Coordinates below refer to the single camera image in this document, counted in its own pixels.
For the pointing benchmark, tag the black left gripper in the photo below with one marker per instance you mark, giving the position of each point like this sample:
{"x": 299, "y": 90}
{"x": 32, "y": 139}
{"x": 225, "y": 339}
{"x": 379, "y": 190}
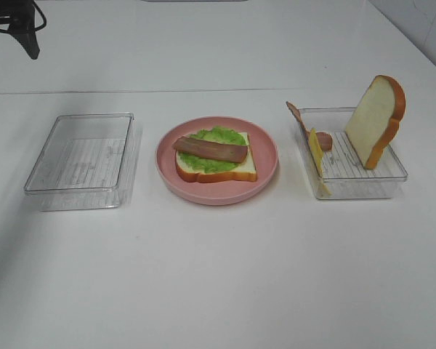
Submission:
{"x": 18, "y": 19}

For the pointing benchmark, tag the green lettuce leaf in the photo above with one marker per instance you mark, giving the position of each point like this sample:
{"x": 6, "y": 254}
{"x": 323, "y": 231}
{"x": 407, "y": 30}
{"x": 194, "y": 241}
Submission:
{"x": 217, "y": 134}

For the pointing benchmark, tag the brown bacon strip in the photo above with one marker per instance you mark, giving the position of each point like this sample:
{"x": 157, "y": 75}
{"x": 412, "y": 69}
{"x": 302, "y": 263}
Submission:
{"x": 211, "y": 150}

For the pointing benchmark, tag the white bread slice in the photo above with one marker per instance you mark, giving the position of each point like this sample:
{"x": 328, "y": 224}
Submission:
{"x": 247, "y": 171}

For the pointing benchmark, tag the red bacon strip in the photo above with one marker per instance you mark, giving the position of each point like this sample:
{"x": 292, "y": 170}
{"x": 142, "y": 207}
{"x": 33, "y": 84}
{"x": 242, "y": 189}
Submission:
{"x": 324, "y": 139}

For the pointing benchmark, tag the clear plastic tray left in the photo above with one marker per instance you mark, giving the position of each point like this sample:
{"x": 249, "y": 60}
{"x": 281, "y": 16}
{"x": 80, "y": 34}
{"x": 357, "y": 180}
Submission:
{"x": 87, "y": 162}

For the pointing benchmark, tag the clear plastic tray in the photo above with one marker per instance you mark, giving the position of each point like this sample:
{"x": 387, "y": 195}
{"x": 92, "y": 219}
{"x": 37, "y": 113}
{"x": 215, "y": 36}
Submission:
{"x": 343, "y": 173}
{"x": 87, "y": 162}

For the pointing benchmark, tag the pink round plate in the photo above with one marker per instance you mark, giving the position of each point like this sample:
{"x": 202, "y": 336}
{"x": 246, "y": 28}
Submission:
{"x": 264, "y": 152}

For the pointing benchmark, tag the yellow cheese slice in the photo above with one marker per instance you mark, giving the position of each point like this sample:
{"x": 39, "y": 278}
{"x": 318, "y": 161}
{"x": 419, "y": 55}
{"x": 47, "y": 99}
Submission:
{"x": 317, "y": 154}

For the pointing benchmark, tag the clear plastic tray right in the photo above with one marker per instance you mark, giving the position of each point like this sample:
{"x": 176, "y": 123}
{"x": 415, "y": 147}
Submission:
{"x": 343, "y": 173}

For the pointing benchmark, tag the upright bread slice right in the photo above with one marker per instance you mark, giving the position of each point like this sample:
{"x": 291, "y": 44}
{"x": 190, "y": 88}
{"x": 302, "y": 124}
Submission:
{"x": 376, "y": 119}

